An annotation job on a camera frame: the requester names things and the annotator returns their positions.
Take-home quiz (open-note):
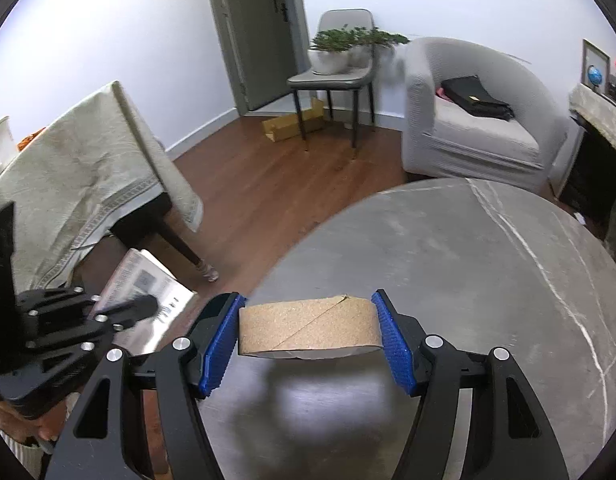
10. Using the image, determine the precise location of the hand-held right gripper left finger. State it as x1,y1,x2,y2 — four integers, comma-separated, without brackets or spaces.
45,291,247,480

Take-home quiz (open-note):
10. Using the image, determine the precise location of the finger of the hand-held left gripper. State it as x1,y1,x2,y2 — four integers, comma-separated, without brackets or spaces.
90,293,159,332

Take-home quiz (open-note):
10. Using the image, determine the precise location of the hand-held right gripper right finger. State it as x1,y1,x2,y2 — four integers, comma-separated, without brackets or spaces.
370,289,571,480

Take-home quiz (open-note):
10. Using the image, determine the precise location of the white paper box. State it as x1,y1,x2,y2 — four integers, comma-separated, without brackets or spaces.
95,248,196,356

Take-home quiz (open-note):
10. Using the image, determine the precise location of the brown cardboard tape roll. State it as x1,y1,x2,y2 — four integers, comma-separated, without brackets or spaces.
238,294,383,361

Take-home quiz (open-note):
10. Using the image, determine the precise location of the person's left forearm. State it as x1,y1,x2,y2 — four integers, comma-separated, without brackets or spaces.
0,400,71,480

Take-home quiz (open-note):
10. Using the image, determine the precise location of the dark wooden table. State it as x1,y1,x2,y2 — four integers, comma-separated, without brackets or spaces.
110,192,219,283

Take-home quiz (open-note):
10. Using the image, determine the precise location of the beige tablecloth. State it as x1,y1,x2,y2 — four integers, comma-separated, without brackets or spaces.
0,80,205,293

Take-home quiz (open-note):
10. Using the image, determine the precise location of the white container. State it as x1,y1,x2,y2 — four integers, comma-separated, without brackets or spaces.
0,116,16,177

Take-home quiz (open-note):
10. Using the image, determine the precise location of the grey armchair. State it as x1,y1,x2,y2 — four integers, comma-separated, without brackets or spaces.
402,36,571,196

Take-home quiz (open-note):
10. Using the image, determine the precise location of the flat cardboard box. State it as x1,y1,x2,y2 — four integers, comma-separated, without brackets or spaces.
261,99,325,143

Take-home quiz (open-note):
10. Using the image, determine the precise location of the black bag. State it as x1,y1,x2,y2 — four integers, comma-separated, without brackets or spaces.
440,76,515,122

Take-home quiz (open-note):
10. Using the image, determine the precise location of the black long table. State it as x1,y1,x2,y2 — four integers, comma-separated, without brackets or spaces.
558,115,616,266

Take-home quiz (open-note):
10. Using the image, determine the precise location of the potted plant white pot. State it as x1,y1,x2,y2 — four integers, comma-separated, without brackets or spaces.
308,25,356,76
348,26,411,68

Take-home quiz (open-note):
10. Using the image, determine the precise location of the grey door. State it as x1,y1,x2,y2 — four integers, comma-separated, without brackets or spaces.
203,0,311,116

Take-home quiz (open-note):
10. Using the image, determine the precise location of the fringed patterned tablecloth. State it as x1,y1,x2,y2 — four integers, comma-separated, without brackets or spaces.
568,82,616,166

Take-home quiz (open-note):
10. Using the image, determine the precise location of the grey dining chair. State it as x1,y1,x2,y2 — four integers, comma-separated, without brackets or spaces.
287,9,377,161

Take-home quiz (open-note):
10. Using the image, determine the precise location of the picture frame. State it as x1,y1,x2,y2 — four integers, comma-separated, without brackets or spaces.
582,38,611,92

